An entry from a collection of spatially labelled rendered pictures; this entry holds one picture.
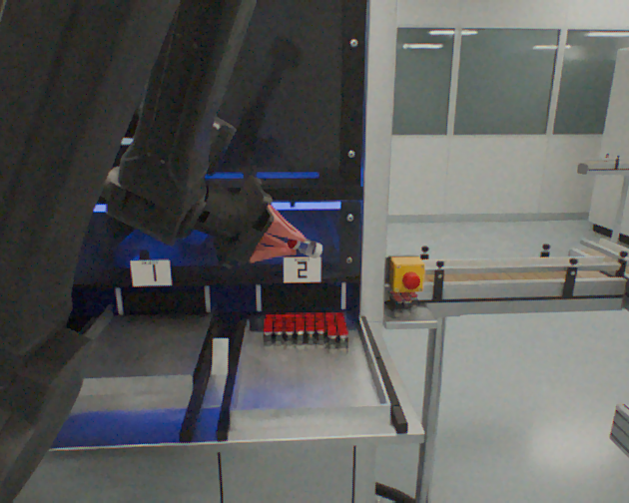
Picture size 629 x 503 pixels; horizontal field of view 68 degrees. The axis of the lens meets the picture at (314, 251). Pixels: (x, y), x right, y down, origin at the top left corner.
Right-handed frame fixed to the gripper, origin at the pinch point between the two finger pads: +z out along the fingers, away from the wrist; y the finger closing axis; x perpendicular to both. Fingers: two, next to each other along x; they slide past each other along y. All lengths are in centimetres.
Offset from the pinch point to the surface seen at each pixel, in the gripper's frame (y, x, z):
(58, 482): 99, -34, 3
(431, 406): 40, -19, 86
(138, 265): 36, -43, -2
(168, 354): 44, -25, 6
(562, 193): -63, -328, 517
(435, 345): 23, -25, 77
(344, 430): 23.4, 9.0, 22.3
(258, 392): 32.0, -5.4, 15.3
